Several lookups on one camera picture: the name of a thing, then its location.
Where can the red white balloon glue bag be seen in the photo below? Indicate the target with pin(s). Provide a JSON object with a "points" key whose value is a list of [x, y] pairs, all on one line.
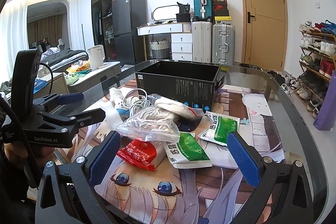
{"points": [[146, 155]]}

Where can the black cardboard box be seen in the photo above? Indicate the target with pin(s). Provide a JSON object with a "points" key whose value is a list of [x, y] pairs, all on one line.
{"points": [[193, 84]]}

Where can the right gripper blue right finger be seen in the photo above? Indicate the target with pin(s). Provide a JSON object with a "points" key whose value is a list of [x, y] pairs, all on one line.
{"points": [[246, 157]]}

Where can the green white wipes pack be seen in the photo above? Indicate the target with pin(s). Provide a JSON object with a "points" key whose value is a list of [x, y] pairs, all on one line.
{"points": [[221, 126], [187, 153]]}

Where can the woven laundry basket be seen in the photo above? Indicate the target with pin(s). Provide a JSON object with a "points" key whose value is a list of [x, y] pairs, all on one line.
{"points": [[160, 49]]}

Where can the oval mirror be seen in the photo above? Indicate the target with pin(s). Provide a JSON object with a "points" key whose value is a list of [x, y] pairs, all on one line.
{"points": [[164, 13]]}

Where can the wooden door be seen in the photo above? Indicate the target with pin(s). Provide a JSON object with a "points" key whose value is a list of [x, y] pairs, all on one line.
{"points": [[265, 33]]}

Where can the shoe rack with shoes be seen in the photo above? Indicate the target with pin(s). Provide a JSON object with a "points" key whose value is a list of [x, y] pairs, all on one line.
{"points": [[317, 62]]}

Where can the white drawer desk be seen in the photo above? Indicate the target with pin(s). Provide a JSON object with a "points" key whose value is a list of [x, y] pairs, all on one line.
{"points": [[180, 38]]}

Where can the teal suitcase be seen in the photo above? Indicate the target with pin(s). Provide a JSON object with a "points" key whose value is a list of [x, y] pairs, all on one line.
{"points": [[203, 10]]}

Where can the black wardrobe cabinet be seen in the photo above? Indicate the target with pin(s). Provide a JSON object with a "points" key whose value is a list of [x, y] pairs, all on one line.
{"points": [[102, 26]]}

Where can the white plush toy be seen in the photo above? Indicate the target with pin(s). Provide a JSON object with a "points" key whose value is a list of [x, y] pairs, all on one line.
{"points": [[116, 98]]}

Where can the silver suitcase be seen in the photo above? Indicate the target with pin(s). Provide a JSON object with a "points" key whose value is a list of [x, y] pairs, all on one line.
{"points": [[223, 44]]}

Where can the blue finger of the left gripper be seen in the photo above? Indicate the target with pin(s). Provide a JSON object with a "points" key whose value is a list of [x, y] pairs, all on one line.
{"points": [[67, 99], [89, 117]]}

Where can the white electric kettle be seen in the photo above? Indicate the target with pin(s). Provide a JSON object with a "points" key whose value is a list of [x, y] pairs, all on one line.
{"points": [[96, 56]]}

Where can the anime print table mat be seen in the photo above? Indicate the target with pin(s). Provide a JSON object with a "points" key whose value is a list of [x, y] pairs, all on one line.
{"points": [[197, 180]]}

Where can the white suitcase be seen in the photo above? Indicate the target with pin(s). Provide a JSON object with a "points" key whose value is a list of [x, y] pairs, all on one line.
{"points": [[202, 41]]}

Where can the black refrigerator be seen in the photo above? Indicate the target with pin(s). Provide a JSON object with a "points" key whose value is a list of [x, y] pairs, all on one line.
{"points": [[127, 16]]}

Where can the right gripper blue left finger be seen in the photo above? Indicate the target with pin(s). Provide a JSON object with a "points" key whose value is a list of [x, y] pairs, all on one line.
{"points": [[101, 157]]}

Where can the purple bag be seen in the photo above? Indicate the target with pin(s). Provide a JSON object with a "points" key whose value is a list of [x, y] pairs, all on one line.
{"points": [[325, 120]]}

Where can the grey side cabinet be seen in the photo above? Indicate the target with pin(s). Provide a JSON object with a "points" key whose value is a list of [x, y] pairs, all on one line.
{"points": [[83, 84]]}

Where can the stacked shoe boxes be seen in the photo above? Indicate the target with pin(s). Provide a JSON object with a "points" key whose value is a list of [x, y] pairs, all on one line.
{"points": [[221, 13]]}

